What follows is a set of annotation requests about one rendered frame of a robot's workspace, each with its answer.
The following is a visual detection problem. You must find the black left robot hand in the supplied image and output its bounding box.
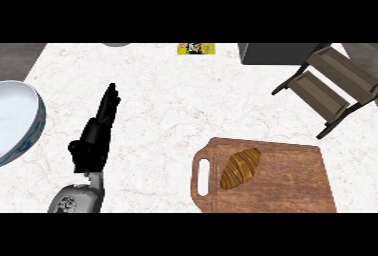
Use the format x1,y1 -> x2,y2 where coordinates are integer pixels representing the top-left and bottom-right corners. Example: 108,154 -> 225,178
67,82 -> 123,174

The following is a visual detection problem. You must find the brown wooden cutting board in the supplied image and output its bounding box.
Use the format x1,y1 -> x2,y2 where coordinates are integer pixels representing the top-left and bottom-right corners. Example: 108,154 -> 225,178
191,136 -> 339,214

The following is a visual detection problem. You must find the dark wooden tiered basket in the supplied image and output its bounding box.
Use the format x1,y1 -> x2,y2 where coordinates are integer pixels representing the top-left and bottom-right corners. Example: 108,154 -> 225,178
271,43 -> 378,140

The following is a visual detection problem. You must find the white and blue bowl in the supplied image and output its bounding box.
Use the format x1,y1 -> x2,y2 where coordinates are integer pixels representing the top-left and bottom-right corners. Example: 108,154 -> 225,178
0,79 -> 48,168

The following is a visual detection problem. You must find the yellow printed box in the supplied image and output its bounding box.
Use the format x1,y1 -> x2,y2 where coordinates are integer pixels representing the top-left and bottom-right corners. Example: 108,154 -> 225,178
176,43 -> 218,56

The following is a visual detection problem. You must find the dark grey appliance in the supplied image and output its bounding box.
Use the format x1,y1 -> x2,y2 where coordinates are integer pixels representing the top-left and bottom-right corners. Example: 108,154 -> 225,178
238,43 -> 327,66

